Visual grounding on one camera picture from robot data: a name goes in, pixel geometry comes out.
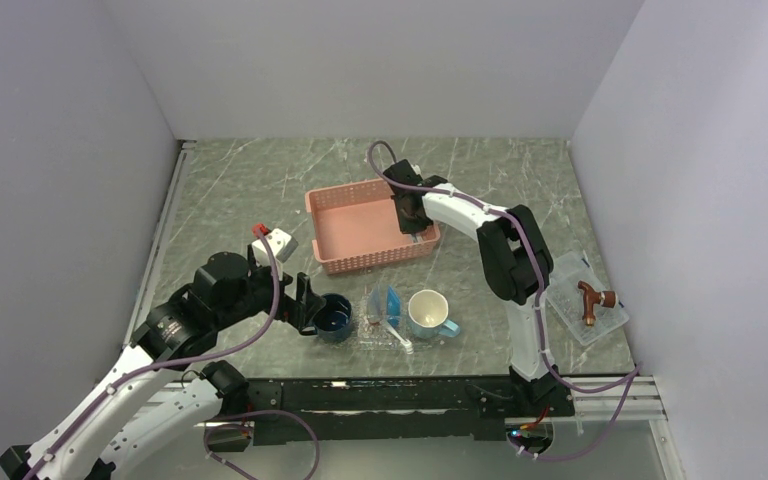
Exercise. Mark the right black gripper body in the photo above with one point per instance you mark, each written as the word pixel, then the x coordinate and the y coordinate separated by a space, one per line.
pixel 409 224

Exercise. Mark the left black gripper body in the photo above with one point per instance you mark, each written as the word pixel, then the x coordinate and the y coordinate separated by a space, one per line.
pixel 260 285

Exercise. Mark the dark blue mug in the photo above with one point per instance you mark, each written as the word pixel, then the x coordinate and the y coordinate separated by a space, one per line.
pixel 334 322

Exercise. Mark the pink perforated plastic basket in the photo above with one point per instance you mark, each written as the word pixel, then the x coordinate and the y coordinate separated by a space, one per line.
pixel 356 227

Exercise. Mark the white red-capped toothpaste tube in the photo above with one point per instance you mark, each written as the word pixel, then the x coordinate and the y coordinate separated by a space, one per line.
pixel 376 309

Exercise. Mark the clear textured oval tray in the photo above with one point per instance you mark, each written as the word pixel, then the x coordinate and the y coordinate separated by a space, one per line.
pixel 370 337

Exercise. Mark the blue toothpaste tube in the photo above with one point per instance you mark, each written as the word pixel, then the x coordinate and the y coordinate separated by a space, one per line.
pixel 393 307

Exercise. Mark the light blue mug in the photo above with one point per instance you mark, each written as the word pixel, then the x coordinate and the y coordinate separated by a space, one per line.
pixel 428 312

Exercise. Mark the clear plastic toothbrush case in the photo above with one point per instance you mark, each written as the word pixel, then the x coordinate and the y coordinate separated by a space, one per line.
pixel 564 296

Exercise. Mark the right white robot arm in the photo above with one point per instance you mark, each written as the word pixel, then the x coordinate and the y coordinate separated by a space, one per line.
pixel 514 256

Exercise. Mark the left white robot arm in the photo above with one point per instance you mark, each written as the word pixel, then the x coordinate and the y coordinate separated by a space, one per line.
pixel 169 377

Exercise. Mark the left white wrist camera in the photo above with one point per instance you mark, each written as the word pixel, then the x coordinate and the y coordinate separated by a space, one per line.
pixel 281 243

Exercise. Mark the aluminium rail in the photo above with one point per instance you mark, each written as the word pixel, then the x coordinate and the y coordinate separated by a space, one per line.
pixel 163 228

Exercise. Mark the black base frame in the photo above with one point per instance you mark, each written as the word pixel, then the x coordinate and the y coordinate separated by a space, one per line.
pixel 482 407

